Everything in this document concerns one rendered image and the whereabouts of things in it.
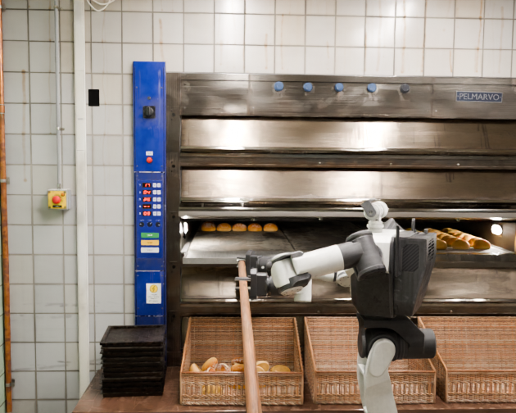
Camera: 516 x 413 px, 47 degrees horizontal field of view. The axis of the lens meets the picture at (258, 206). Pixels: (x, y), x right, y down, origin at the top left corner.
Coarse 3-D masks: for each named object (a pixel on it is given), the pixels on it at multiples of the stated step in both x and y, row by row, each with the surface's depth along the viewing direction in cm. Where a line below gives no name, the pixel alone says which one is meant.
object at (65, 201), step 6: (48, 192) 297; (54, 192) 297; (60, 192) 297; (66, 192) 298; (48, 198) 297; (66, 198) 298; (48, 204) 297; (54, 204) 297; (60, 204) 298; (66, 204) 298
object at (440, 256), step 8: (440, 256) 316; (448, 256) 316; (456, 256) 316; (464, 256) 317; (472, 256) 317; (480, 256) 317; (488, 256) 317; (496, 256) 317; (504, 256) 318; (512, 256) 318
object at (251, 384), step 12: (240, 264) 264; (240, 276) 239; (240, 288) 218; (240, 300) 203; (252, 336) 162; (252, 348) 150; (252, 360) 141; (252, 372) 133; (252, 384) 126; (252, 396) 120; (252, 408) 114
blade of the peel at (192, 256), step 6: (192, 252) 311; (198, 252) 311; (204, 252) 311; (210, 252) 311; (216, 252) 312; (222, 252) 312; (228, 252) 312; (234, 252) 312; (240, 252) 312; (246, 252) 312; (258, 252) 313; (264, 252) 313; (270, 252) 313; (276, 252) 313; (282, 252) 314; (186, 258) 281; (192, 258) 281; (198, 258) 281; (204, 258) 281; (210, 258) 282; (216, 258) 282; (222, 258) 282; (228, 258) 282; (234, 258) 282
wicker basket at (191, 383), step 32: (192, 320) 310; (224, 320) 310; (256, 320) 311; (288, 320) 311; (192, 352) 307; (224, 352) 307; (256, 352) 307; (288, 352) 308; (192, 384) 265; (224, 384) 266; (288, 384) 266
